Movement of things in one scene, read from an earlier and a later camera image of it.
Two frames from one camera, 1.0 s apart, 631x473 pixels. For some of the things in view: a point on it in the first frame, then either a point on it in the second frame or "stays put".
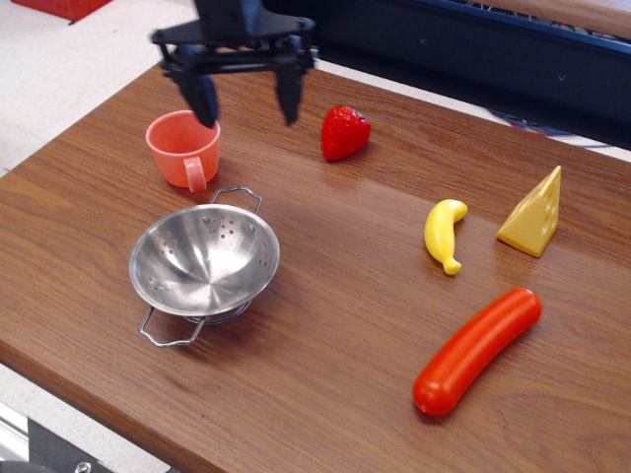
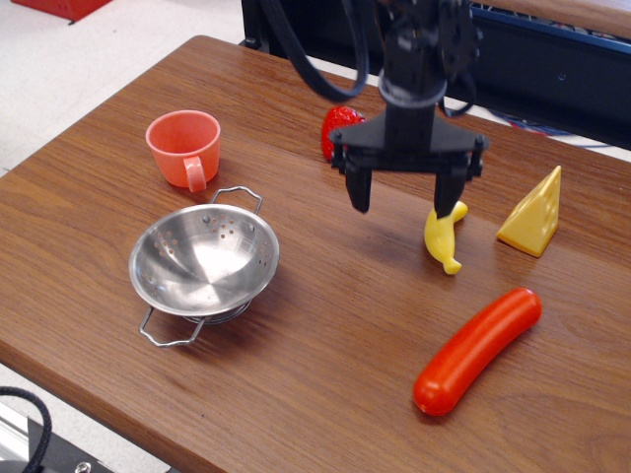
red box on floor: (72, 10) stays put
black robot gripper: (236, 35) to (408, 135)
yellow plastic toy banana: (440, 232) stays put
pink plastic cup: (186, 152) stays put
